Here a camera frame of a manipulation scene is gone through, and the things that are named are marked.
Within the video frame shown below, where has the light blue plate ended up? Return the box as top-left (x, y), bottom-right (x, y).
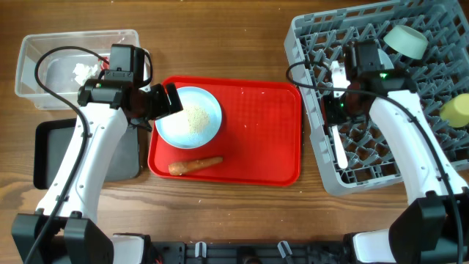
top-left (155, 87), bottom-right (223, 149)

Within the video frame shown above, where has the white plastic spoon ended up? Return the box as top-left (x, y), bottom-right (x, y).
top-left (331, 125), bottom-right (348, 169)

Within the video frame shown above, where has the orange carrot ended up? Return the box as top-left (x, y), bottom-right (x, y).
top-left (169, 156), bottom-right (224, 176)

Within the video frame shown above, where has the green bowl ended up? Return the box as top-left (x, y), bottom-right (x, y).
top-left (383, 25), bottom-right (429, 59)

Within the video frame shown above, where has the yellow cup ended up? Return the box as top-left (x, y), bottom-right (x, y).
top-left (440, 93), bottom-right (469, 128)

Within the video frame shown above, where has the light blue bowl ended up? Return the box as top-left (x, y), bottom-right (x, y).
top-left (377, 49), bottom-right (394, 70)

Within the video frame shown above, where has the red snack wrapper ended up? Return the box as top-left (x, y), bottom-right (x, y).
top-left (98, 56), bottom-right (109, 70)

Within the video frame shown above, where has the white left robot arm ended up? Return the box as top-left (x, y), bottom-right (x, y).
top-left (12, 44), bottom-right (182, 263)

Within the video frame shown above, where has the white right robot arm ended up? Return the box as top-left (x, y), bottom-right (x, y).
top-left (320, 40), bottom-right (468, 263)

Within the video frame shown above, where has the grey dishwasher rack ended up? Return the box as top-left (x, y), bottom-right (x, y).
top-left (284, 1), bottom-right (468, 196)

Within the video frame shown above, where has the black waste tray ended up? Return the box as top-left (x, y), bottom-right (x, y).
top-left (33, 119), bottom-right (147, 190)

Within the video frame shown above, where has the pile of rice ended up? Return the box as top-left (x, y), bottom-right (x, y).
top-left (182, 104), bottom-right (210, 135)

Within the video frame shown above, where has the crumpled white tissue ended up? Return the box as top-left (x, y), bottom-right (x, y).
top-left (73, 63), bottom-right (98, 86)

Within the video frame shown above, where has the red serving tray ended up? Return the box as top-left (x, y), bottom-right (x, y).
top-left (148, 76), bottom-right (302, 186)

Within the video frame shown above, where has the clear plastic bin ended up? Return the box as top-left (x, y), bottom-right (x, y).
top-left (15, 29), bottom-right (140, 110)

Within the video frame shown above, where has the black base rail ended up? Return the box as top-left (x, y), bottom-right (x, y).
top-left (153, 241), bottom-right (352, 264)

